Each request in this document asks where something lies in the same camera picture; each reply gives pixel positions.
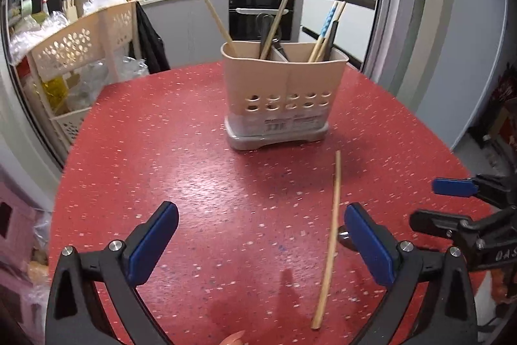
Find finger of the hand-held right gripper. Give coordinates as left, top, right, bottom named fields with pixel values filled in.
left=431, top=174, right=517, bottom=208
left=409, top=209, right=484, bottom=245

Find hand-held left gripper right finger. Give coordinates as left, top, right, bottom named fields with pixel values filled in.
left=343, top=202, right=479, bottom=345

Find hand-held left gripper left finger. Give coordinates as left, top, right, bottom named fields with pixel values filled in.
left=46, top=201, right=179, bottom=345

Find plain bamboo chopstick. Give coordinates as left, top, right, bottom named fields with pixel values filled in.
left=315, top=1, right=347, bottom=63
left=258, top=0, right=294, bottom=60
left=311, top=150, right=342, bottom=330

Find beige plastic utensil holder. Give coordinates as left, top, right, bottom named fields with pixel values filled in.
left=220, top=41, right=349, bottom=151

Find blue patterned bamboo chopstick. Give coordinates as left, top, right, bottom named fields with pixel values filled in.
left=308, top=1, right=339, bottom=63

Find bamboo chopstick with yellow print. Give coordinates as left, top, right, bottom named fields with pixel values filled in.
left=192, top=0, right=237, bottom=57

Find person's right hand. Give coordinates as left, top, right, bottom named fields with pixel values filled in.
left=491, top=270, right=515, bottom=303

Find person's left hand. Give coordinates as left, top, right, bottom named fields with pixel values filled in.
left=220, top=330, right=246, bottom=345

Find pink box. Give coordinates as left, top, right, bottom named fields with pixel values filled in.
left=0, top=175, right=51, bottom=277

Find clear plastic bags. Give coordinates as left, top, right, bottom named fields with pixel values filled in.
left=79, top=56, right=150, bottom=111

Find yellow bag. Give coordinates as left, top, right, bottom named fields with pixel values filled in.
left=40, top=76, right=71, bottom=115

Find black hanging cloth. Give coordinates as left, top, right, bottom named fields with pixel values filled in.
left=134, top=1, right=171, bottom=75

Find grey kitchen cabinet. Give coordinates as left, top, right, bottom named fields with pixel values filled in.
left=141, top=0, right=231, bottom=69

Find cream plastic storage rack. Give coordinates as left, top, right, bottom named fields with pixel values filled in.
left=26, top=0, right=142, bottom=146

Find black built-in oven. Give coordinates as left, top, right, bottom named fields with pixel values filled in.
left=227, top=0, right=294, bottom=43

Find grey sliding door frame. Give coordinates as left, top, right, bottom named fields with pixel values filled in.
left=361, top=0, right=507, bottom=149

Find black handled utensil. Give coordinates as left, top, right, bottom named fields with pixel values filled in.
left=255, top=14, right=289, bottom=60

